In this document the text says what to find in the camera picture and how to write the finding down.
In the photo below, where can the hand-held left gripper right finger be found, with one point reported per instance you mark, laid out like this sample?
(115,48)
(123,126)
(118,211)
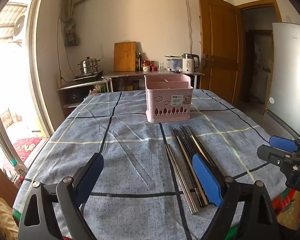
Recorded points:
(207,180)

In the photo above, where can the bamboo cutting board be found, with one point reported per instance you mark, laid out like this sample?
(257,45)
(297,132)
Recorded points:
(125,57)

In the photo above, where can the steel steamer pot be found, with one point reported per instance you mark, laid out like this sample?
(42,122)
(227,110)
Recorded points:
(89,66)

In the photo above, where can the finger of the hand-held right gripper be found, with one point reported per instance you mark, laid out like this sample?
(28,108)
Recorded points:
(282,143)
(272,155)

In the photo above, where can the wooden chopstick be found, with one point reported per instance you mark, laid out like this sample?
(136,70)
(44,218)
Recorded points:
(199,145)
(184,155)

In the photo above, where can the black induction cooker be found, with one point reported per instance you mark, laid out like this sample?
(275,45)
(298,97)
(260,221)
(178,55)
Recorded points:
(88,77)

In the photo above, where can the silver refrigerator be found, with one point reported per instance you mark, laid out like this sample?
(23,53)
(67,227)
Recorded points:
(290,67)

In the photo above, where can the red patterned rug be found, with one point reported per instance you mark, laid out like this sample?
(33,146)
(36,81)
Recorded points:
(27,147)

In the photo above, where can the metal kitchen counter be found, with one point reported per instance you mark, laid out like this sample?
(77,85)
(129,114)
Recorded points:
(130,73)

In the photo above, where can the black round appliance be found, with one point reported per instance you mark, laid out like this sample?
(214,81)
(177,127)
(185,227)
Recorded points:
(73,96)

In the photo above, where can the grey hanging cloth bag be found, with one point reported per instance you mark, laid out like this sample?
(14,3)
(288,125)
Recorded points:
(72,37)

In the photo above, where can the blue plaid cloth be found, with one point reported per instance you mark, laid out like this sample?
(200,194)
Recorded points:
(130,155)

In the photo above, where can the clear plastic container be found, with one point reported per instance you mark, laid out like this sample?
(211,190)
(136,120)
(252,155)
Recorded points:
(174,65)

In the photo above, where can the dark glass bottle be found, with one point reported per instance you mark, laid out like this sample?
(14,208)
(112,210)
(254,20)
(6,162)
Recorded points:
(140,63)
(137,63)

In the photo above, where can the black chopstick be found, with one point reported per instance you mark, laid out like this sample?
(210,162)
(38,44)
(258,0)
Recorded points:
(202,145)
(191,132)
(188,140)
(182,155)

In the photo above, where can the white floral jar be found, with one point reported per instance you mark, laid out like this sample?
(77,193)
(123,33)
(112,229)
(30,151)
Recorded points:
(146,67)

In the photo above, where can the low metal stand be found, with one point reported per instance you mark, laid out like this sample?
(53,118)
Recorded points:
(65,87)

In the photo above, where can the clear glass cup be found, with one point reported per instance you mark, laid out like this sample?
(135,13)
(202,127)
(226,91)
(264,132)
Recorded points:
(161,66)

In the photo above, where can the outdoor air conditioner unit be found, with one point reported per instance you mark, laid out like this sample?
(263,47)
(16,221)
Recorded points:
(18,27)

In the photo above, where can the yellow cloth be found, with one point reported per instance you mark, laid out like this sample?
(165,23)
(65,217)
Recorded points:
(2,217)

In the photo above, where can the beige power strip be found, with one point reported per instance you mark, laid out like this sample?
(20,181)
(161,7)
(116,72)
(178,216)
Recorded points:
(60,78)

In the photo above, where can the sliding glass door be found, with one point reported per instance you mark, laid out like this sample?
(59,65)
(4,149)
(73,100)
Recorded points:
(32,55)

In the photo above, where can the wooden door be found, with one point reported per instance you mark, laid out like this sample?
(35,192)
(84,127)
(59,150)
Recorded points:
(220,50)

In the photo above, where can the bundle of dark chopsticks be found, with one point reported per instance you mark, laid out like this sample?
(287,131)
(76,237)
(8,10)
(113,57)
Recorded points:
(188,155)

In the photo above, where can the floral quilt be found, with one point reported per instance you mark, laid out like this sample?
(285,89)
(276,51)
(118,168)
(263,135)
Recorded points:
(287,205)

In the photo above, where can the black chopsticks bundle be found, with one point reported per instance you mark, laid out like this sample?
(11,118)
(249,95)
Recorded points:
(189,135)

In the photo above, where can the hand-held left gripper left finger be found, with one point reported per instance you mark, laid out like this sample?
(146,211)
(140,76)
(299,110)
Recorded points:
(92,177)

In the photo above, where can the white electric kettle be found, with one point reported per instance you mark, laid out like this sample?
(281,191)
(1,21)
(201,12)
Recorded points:
(189,63)

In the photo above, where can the pink plastic basket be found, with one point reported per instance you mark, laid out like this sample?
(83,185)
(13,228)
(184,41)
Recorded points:
(167,105)

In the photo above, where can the beige tied curtain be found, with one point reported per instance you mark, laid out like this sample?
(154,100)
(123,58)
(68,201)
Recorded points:
(66,5)

